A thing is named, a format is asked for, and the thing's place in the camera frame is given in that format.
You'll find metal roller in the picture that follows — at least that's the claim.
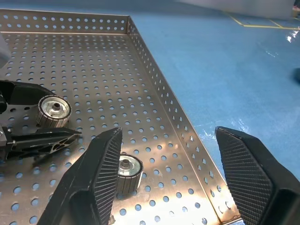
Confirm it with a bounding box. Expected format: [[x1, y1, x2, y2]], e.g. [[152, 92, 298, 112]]
[[36, 95, 73, 128], [116, 152, 143, 195]]

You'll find perforated metal tray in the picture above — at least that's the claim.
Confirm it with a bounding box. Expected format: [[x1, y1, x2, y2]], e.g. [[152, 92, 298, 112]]
[[0, 8, 242, 225]]

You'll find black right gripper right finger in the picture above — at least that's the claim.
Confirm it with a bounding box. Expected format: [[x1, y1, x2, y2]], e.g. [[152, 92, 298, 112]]
[[215, 126, 300, 225]]

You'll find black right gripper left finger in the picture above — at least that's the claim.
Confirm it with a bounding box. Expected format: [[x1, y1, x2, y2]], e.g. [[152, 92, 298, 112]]
[[37, 127, 123, 225]]

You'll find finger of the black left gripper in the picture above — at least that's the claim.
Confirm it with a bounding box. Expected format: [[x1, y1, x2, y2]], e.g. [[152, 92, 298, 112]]
[[6, 81, 57, 107], [9, 127, 82, 161]]

